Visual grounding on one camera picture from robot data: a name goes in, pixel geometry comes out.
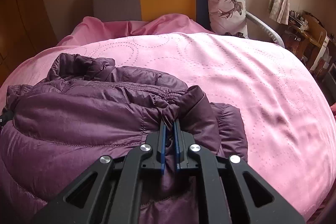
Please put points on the deer print pillow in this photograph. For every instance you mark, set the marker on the deer print pillow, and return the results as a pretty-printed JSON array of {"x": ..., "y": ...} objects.
[{"x": 228, "y": 17}]

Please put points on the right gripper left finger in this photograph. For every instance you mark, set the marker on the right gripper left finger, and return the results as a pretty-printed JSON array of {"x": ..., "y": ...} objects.
[{"x": 109, "y": 190}]

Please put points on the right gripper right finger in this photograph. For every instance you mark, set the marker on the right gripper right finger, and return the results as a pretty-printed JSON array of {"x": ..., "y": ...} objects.
[{"x": 228, "y": 189}]

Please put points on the pink bedspread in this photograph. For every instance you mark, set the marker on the pink bedspread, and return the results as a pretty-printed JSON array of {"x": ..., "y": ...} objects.
[{"x": 289, "y": 124}]

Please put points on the purple puffer jacket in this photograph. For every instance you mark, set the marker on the purple puffer jacket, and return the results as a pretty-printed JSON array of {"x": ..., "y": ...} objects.
[{"x": 86, "y": 108}]

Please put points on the cluttered wooden desk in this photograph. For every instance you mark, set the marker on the cluttered wooden desk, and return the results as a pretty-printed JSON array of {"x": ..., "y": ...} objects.
[{"x": 307, "y": 38}]

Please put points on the grey curved chair rail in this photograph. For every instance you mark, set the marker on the grey curved chair rail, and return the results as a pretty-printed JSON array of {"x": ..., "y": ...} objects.
[{"x": 276, "y": 38}]

